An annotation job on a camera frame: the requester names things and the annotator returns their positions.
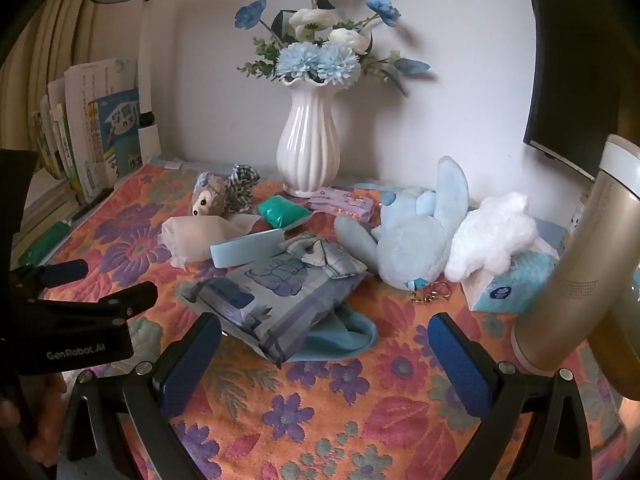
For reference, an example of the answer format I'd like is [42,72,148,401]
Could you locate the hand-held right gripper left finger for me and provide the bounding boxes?
[56,312,222,480]

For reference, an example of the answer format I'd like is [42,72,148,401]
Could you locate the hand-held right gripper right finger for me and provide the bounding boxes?
[427,312,593,480]

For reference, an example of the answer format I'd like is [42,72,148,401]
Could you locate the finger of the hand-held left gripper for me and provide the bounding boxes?
[30,281,159,331]
[10,259,90,292]

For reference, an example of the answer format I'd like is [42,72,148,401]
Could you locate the translucent white tissue pack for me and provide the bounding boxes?
[159,214,263,268]

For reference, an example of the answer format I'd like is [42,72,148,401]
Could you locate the blue grey tissue packet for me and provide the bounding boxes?
[192,252,361,367]

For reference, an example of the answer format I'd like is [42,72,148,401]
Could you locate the light blue cloth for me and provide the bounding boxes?
[287,305,379,363]

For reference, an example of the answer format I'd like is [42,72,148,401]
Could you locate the light blue packet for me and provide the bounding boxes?
[210,229,286,270]

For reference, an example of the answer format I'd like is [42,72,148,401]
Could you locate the brown plush toy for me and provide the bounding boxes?
[189,172,231,217]

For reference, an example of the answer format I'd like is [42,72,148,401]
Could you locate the checkered cloth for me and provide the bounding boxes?
[225,164,262,216]

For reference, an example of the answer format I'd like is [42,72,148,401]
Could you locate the grey patterned fabric pouch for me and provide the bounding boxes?
[280,232,368,278]

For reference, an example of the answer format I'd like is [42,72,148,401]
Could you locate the green soft packet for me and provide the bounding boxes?
[257,196,313,228]

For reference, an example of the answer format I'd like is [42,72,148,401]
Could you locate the person's left hand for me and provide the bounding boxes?
[0,372,68,463]

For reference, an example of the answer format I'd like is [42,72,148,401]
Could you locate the green tube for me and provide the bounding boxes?
[19,220,73,267]

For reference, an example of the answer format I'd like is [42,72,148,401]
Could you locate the blue white tissue pack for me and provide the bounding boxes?
[460,237,561,313]

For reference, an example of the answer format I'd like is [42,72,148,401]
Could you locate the light blue plush rabbit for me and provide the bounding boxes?
[334,156,471,291]

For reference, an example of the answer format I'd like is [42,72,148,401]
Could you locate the white fluffy plush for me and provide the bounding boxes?
[444,191,538,282]

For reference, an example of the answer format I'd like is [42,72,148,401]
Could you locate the floral quilted blanket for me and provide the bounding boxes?
[15,160,631,480]

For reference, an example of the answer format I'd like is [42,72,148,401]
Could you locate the gold thermos bottle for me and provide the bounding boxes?
[514,135,640,373]

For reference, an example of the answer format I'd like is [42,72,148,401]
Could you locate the dark yellow container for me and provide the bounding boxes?
[587,305,640,401]

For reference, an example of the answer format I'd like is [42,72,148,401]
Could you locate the purple wipes pack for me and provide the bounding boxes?
[306,186,376,222]

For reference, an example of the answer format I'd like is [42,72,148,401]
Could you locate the white desk lamp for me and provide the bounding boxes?
[90,0,173,166]

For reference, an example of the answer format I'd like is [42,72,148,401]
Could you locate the beige curtain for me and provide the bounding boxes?
[0,0,116,151]

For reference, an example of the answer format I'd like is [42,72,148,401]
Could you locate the white ribbed ceramic vase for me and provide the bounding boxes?
[276,74,342,198]

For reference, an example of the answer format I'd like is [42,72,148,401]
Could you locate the blue white artificial flower bouquet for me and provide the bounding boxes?
[234,0,432,97]

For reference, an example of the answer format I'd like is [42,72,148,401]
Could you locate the black monitor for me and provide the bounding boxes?
[522,0,623,181]

